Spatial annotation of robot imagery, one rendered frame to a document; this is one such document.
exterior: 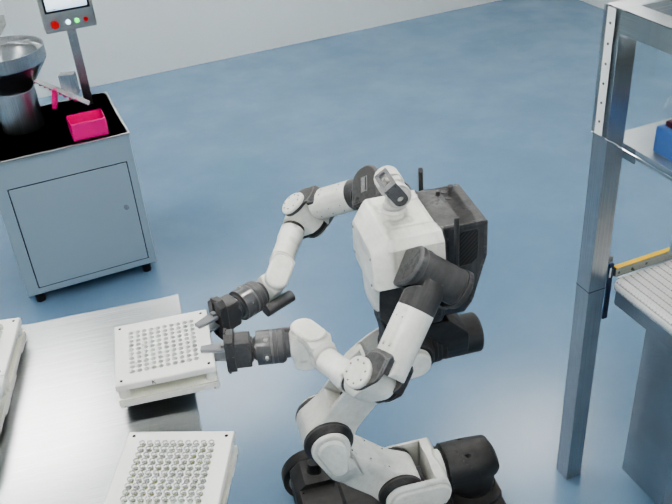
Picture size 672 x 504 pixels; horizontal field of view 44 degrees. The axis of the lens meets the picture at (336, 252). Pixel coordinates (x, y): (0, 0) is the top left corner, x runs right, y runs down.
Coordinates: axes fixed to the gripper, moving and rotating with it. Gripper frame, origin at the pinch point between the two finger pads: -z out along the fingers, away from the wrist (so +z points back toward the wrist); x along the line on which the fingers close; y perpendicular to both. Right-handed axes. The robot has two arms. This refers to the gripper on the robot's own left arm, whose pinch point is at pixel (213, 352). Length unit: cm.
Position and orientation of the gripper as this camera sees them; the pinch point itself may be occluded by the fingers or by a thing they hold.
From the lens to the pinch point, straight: 215.5
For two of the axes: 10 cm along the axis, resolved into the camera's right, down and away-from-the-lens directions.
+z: 9.9, -1.0, 0.5
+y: -1.0, -5.4, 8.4
